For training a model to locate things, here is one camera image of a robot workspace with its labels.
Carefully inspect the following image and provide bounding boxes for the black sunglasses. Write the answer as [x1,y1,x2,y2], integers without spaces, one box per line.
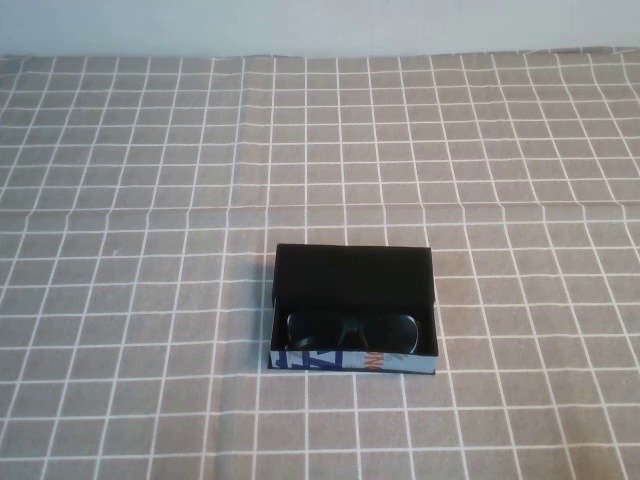
[284,308,422,356]

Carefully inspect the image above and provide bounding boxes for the black glasses case printed front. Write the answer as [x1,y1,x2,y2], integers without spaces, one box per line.
[267,242,441,378]

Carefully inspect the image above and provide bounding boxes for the grey white-checked tablecloth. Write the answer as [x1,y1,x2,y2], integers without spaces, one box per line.
[0,46,640,480]

